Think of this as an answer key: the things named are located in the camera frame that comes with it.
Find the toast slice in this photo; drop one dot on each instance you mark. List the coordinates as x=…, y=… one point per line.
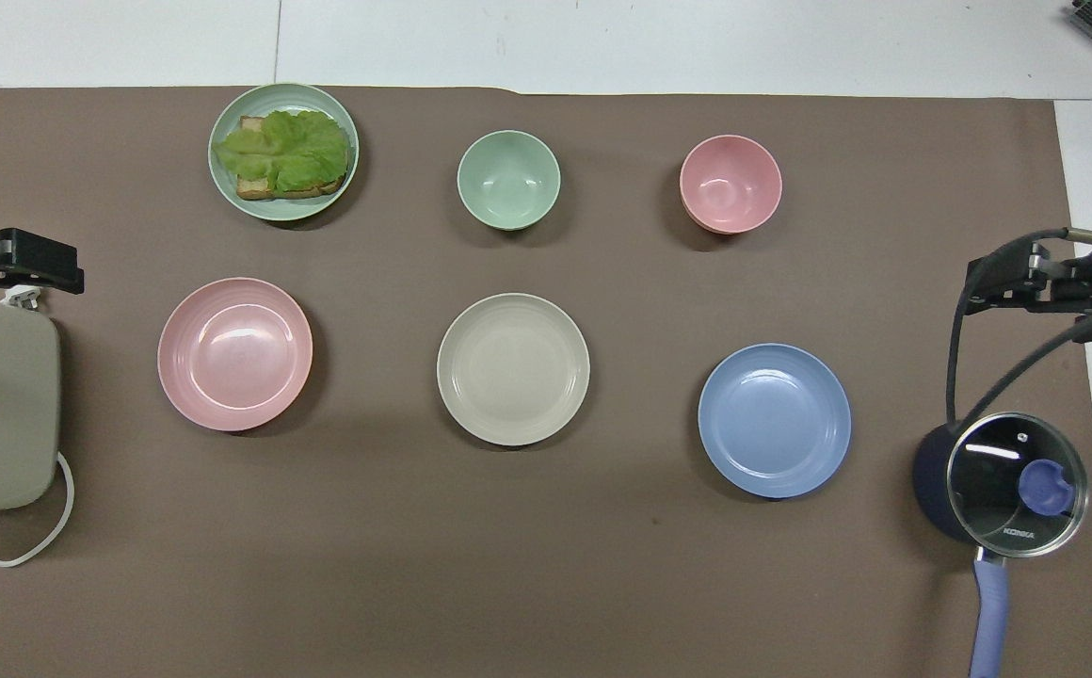
x=254, y=188

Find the pink plate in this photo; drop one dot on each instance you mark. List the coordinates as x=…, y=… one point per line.
x=235, y=354

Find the green bowl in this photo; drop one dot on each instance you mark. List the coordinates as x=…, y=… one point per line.
x=508, y=179

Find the beige electric cooker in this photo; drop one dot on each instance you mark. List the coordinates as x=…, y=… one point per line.
x=9, y=414

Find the glass lid with blue knob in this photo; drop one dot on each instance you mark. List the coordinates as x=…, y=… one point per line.
x=988, y=490

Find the beige plate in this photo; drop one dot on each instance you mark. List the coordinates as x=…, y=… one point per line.
x=513, y=369

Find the pink bowl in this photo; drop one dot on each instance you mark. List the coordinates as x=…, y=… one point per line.
x=730, y=184

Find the green plate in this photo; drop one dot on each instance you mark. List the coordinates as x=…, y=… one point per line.
x=226, y=193

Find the blue plate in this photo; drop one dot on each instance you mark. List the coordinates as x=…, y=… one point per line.
x=775, y=420

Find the green lettuce leaf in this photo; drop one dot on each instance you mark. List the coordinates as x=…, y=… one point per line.
x=287, y=151

